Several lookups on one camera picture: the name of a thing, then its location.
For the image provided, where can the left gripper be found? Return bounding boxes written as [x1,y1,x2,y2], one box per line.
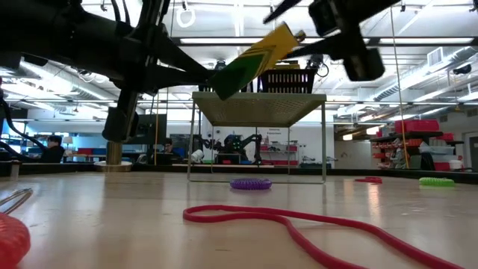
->
[102,20,216,143]

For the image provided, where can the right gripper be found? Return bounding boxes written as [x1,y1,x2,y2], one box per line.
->
[263,0,400,81]

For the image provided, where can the yellow green crayon box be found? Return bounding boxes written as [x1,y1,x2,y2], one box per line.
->
[274,61,301,71]
[208,22,307,101]

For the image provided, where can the black monitor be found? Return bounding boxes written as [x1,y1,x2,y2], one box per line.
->
[136,114,168,146]

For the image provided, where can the person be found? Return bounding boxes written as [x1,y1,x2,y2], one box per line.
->
[160,137,184,158]
[223,134,243,155]
[39,134,65,164]

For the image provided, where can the pale green perforated metal riser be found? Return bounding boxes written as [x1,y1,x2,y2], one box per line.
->
[186,91,328,185]

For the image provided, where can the white bulb wooden base lamp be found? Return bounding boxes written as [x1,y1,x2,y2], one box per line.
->
[93,140,133,173]

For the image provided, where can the purple rubber band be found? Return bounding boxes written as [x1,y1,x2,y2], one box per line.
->
[229,178,273,191]

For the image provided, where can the red storage bins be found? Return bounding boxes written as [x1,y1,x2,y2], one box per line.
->
[394,119,441,134]

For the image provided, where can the grey orange parts bin rack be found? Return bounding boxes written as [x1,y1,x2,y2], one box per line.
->
[369,130,466,171]

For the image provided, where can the black mounted camera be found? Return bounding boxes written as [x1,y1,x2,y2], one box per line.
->
[305,53,330,79]

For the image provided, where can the white hanging cable loop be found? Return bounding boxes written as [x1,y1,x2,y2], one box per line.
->
[176,7,196,29]

